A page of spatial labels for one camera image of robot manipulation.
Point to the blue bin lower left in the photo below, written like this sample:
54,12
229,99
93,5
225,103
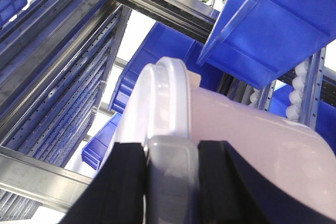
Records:
95,150

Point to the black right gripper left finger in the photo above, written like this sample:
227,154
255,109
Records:
116,193

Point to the metal roller shelf rack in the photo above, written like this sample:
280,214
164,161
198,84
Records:
60,61

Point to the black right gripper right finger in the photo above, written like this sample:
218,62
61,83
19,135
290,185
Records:
232,191

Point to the blue bin behind white bin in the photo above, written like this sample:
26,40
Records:
163,41

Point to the large blue bin right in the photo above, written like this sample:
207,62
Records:
257,41

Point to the white lidded storage bin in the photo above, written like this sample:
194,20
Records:
168,100

